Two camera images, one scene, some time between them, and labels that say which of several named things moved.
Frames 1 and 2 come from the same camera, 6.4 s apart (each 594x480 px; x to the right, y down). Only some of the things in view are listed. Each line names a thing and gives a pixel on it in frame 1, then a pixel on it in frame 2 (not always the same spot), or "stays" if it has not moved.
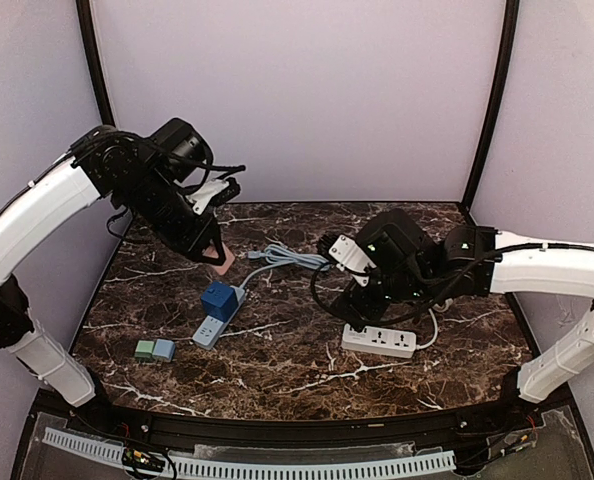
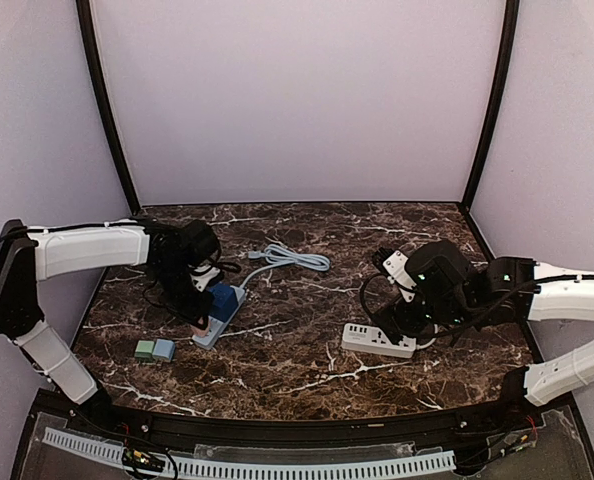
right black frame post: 511,28 stays
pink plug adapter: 228,261 to 200,332
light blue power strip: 212,328 stays
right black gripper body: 359,293 to 394,318
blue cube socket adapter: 220,300 stays
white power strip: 379,340 stays
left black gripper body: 186,232 to 195,307
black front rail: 293,430 stays
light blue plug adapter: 164,348 stays
